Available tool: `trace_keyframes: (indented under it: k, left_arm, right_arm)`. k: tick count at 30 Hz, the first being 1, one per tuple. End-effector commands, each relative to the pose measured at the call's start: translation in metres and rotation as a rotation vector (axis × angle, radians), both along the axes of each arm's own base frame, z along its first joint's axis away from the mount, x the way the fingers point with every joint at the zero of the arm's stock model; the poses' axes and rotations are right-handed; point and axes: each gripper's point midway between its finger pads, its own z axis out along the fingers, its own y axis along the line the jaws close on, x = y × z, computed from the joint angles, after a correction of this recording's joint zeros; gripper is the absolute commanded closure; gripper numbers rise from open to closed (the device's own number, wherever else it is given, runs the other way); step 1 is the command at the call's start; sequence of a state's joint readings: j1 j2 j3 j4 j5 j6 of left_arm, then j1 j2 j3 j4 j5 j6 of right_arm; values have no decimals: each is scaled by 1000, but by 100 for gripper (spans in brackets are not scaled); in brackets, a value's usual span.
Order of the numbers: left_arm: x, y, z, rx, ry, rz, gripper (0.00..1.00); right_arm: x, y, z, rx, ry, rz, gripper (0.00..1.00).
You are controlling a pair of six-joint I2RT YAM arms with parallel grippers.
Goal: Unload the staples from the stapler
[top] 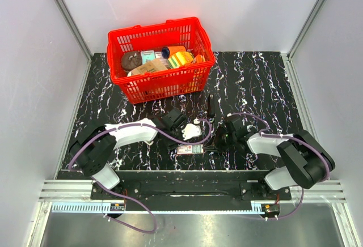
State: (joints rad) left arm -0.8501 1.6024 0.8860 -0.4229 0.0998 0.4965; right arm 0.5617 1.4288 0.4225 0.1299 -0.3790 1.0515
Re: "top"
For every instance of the black stapler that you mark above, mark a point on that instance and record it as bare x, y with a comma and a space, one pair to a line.
211, 110

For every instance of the teal white small box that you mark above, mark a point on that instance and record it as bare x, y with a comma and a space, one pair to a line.
147, 56

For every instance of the orange snack packet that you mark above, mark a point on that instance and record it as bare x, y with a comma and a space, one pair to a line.
198, 59

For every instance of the aluminium frame rail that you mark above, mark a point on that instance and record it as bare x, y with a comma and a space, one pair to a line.
78, 196

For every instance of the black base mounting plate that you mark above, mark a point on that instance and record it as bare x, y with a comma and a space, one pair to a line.
187, 191

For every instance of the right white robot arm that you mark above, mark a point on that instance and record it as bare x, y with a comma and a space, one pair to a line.
306, 162

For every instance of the brown round bun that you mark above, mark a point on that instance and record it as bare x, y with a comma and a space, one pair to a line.
131, 60

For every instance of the red plastic shopping basket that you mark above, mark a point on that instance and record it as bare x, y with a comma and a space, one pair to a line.
140, 88

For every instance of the yellow green sponge pack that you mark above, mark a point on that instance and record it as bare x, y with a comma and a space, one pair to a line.
180, 59

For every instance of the orange tube blue cap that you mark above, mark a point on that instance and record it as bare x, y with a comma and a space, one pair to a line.
168, 51

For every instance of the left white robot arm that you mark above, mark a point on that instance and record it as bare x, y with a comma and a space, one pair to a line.
92, 148

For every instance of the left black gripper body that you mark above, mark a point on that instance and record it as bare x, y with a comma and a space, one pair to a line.
171, 143

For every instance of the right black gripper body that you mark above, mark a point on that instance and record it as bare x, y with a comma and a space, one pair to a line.
224, 139

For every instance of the red white staple box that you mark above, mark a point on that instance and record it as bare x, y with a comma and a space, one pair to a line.
190, 149

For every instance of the brown cardboard box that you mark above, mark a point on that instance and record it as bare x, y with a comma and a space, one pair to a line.
152, 66

